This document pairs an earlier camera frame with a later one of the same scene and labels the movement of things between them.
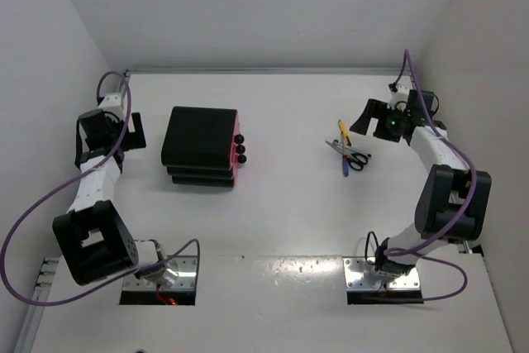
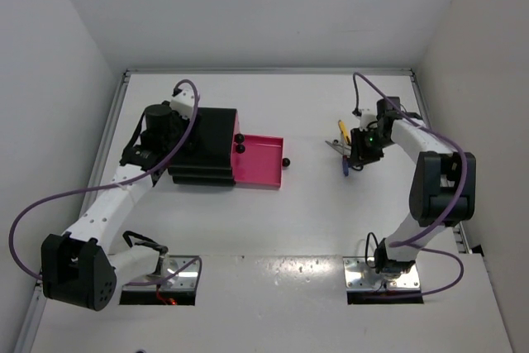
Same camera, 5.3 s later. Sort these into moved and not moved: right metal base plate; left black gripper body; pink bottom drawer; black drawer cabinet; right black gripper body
Moved: right black gripper body; pink bottom drawer; left black gripper body
Not moved: black drawer cabinet; right metal base plate
